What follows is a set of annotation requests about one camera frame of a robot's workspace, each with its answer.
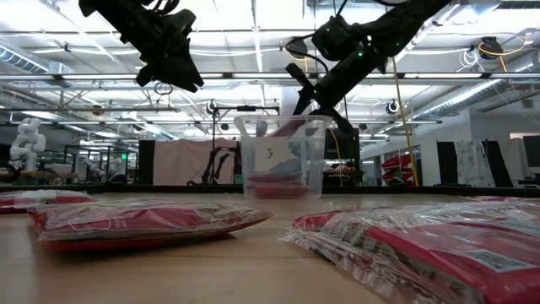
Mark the clear plastic bin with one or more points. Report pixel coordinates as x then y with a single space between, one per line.
249 160

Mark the silver ventilation duct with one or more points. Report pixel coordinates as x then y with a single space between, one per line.
25 63
464 97

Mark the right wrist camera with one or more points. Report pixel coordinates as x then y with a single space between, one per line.
335 38

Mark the black background robot arm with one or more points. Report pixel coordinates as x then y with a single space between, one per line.
209 173

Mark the dark computer monitor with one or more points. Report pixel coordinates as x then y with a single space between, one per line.
532 151

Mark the black aluminium table frame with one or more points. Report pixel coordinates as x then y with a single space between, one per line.
126 188

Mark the red storage rack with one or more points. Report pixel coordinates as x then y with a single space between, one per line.
396 166

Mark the black partition panel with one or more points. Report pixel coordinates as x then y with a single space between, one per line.
497 164
146 162
446 164

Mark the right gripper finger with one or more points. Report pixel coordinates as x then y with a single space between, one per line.
321 116
304 101

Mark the beige curtain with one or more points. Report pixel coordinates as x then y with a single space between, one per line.
177 164

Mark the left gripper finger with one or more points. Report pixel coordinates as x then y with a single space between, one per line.
160 80
192 82

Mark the white patterned cloth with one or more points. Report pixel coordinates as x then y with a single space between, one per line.
468 162

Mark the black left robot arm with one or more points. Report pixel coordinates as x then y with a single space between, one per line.
105 12

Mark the black monitor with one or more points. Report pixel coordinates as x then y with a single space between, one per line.
343 143

